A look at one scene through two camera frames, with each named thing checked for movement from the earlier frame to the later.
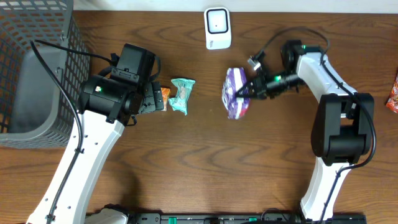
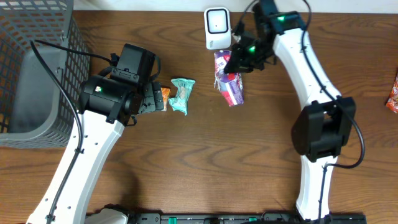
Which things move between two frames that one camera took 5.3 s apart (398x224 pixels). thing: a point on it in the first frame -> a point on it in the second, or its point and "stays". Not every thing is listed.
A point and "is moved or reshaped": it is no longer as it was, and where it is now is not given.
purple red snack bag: [236, 107] is moved or reshaped
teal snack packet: [184, 87] stays
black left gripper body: [157, 99] stays
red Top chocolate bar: [392, 102] stays
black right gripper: [260, 89] -> [238, 62]
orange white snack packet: [166, 93] stays
